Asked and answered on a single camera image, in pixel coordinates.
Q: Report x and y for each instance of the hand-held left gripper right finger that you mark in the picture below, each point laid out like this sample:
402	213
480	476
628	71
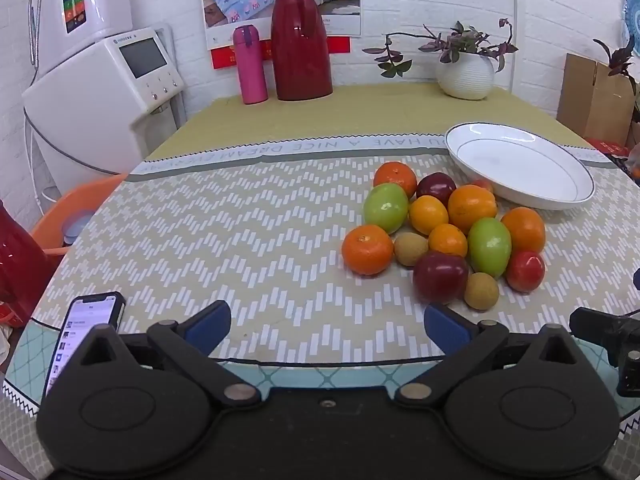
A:
445	327

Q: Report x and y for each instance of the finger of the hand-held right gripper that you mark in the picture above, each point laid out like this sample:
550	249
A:
637	280
597	327

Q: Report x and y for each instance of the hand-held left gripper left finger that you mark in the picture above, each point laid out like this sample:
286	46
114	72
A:
207	327

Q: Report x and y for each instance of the dark red apple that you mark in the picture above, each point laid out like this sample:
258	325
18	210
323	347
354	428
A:
440	277

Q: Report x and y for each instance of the brown kiwi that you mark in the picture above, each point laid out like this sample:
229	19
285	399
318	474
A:
481	291
410	250

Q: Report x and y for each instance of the small orange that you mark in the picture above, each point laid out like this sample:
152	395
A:
427	215
447	241

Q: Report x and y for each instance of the bright red apple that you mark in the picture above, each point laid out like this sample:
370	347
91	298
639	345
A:
525	272

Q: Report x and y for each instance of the green apple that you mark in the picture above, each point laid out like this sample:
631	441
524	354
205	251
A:
490	247
384	208

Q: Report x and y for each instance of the orange tangerine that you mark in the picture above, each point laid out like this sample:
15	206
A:
395	177
367	251

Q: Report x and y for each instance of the white plate with dark rim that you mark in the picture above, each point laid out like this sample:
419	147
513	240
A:
515	165

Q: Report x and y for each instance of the zigzag printed tablecloth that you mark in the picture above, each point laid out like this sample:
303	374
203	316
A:
225	240

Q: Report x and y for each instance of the black smartphone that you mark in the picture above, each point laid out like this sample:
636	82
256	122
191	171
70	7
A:
85	330

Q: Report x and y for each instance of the large orange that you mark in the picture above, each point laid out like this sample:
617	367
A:
472	207

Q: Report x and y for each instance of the flat red box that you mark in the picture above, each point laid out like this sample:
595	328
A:
607	146

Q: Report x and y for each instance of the dark red plum back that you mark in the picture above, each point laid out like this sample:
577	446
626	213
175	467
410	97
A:
436	186

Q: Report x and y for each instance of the small red fruit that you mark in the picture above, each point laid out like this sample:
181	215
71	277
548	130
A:
482	186

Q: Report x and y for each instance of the orange plastic basin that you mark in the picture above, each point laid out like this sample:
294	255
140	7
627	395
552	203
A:
85	200

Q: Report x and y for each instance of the cardboard box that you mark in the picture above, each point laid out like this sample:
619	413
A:
592	97

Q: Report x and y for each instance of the red plastic container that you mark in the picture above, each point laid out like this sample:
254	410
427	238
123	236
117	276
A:
22	265

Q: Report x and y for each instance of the dark purple leafy plant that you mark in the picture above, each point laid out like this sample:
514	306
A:
622	57

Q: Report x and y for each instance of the white water dispenser with screen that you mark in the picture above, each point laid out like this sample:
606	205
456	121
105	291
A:
100	105

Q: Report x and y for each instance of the potted plant in white vase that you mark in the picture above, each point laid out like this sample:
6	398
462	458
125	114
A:
465	77

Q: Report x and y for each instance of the pink water bottle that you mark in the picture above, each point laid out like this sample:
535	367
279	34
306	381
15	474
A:
250	67

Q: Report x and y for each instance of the red thermos jug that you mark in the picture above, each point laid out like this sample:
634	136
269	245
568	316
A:
300	50

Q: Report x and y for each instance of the blue round wall decoration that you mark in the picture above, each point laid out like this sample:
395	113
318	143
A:
634	15

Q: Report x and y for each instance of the white wall pipe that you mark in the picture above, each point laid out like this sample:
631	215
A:
514	25

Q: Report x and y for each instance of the white wall water purifier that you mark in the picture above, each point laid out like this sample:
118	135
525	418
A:
95	0

